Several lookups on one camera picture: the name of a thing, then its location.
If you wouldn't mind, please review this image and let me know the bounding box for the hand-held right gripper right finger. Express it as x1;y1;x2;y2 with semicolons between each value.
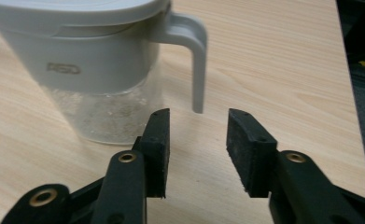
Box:
226;107;365;224

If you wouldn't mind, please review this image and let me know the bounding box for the white lidded jar with handle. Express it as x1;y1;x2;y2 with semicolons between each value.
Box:
0;0;208;147

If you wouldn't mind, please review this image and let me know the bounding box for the black metal stand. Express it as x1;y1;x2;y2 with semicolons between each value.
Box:
337;0;365;91

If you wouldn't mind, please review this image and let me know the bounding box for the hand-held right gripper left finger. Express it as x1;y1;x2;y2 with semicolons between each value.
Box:
91;107;171;224

